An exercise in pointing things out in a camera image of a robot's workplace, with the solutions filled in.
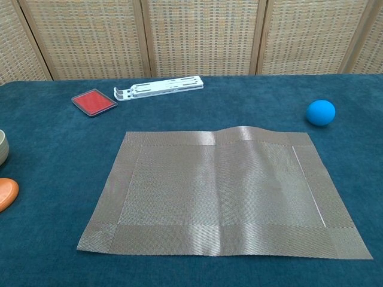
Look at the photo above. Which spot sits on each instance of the white folding stand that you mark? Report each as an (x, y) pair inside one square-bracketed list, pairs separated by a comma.
[(161, 88)]

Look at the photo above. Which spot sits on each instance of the blue ball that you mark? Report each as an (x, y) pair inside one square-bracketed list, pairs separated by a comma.
[(320, 112)]

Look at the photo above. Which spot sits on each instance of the red ink pad clear case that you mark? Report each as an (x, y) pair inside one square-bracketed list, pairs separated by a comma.
[(93, 102)]

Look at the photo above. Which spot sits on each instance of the orange disc with hole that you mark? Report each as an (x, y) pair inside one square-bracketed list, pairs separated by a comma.
[(7, 194)]

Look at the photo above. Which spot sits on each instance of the white bowl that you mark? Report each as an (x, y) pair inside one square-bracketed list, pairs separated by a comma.
[(3, 148)]

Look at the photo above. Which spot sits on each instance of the woven bamboo folding screen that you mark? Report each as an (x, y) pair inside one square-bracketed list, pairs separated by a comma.
[(203, 36)]

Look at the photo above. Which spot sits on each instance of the brown woven placemat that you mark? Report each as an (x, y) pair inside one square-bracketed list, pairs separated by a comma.
[(209, 194)]

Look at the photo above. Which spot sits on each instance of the blue felt table cover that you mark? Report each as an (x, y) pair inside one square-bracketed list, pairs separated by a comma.
[(60, 149)]

